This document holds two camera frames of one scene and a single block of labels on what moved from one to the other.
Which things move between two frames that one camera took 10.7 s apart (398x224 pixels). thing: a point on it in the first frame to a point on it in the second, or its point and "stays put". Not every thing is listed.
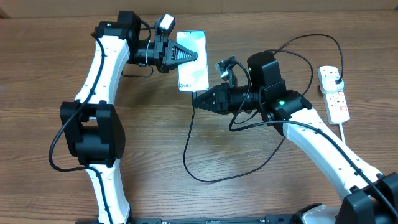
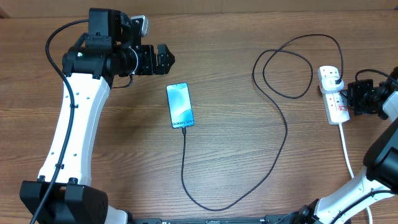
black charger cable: [275, 50] to [276, 101]
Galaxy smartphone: [193, 76] to [180, 105]
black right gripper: [223, 100] to [352, 86]
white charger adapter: [329, 84] stays put
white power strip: [335, 102] stays put
